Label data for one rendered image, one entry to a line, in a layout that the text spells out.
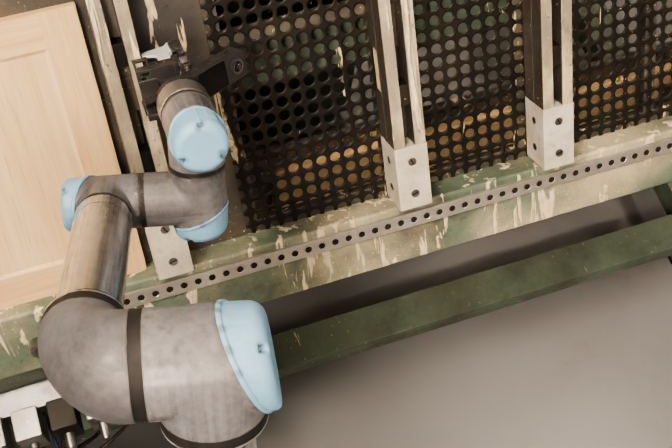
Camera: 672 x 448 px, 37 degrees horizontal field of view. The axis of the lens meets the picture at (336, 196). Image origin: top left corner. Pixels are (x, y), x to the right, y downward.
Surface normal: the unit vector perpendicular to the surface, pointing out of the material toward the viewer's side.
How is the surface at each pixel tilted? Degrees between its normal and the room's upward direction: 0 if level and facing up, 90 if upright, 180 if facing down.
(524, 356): 0
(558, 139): 54
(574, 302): 0
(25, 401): 0
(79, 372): 37
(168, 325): 21
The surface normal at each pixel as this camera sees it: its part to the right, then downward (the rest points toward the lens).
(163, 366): 0.11, -0.08
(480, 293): 0.07, -0.42
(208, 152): 0.29, 0.46
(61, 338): -0.55, -0.47
